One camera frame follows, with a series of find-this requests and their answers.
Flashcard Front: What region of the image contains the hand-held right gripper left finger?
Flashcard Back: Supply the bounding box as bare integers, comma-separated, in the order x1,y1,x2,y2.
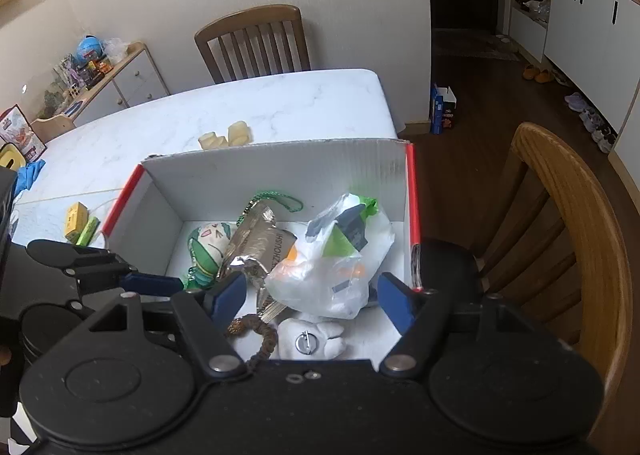
62,272,249,379

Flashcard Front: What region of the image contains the white lower cabinet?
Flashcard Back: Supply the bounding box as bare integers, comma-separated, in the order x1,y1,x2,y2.
542,0,640,126

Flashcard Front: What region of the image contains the row of light sneakers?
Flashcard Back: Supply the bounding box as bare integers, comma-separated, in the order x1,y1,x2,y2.
564,92,618,154

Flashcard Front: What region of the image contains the yellow tissue box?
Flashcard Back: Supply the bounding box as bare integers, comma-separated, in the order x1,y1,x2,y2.
0,142,28,168

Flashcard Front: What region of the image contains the green beaded cord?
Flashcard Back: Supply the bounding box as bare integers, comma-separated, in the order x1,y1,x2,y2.
244,191,305,223

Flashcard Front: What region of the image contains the small yellow box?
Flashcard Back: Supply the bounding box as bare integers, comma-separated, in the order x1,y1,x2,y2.
64,202,90,242

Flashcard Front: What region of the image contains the blue cloth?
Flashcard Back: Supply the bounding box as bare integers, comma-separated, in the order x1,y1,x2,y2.
14,160,47,196

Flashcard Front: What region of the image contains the white wooden sideboard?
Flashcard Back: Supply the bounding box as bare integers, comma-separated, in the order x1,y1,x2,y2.
65,41,170,128

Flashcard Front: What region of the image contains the red white cardboard box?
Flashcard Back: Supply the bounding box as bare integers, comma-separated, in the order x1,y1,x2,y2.
102,137,423,361

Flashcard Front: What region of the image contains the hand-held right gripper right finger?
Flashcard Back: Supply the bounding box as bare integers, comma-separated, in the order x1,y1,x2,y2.
377,272,569,379

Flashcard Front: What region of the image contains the green tube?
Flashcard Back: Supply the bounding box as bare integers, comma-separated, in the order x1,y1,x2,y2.
76,216,101,246

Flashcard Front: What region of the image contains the patterned door mat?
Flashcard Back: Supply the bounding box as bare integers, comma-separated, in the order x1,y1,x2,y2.
432,30,521,62

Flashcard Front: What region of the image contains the gold snack packet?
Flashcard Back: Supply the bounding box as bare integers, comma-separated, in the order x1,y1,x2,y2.
220,201,297,321

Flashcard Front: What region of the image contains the wooden dining chair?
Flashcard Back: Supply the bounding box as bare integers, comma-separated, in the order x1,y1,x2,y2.
470,122,633,386
194,5,312,84

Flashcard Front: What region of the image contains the white plastic bag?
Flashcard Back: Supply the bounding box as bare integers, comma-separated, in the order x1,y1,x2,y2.
264,192,397,321

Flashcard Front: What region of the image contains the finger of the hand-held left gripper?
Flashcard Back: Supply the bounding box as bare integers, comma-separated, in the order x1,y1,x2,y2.
62,275,126,316
27,240,184,295

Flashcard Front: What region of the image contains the blue globe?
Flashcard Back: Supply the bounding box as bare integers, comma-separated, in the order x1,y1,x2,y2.
76,35,104,63

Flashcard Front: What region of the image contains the blue cardboard box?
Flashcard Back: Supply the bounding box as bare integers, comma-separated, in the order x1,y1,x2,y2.
429,83,458,136

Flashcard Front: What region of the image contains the white shoe bench cabinet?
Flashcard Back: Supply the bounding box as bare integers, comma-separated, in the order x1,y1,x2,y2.
509,2,551,63

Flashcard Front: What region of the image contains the glass vase with plant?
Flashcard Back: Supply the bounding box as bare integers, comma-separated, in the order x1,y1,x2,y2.
42,80,71,116

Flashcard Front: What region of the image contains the red snack bag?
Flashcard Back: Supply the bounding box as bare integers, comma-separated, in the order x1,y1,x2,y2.
0,104,48,158

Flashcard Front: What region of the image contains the green and white plush toy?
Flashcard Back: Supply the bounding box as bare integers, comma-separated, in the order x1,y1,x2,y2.
186,222,235,288

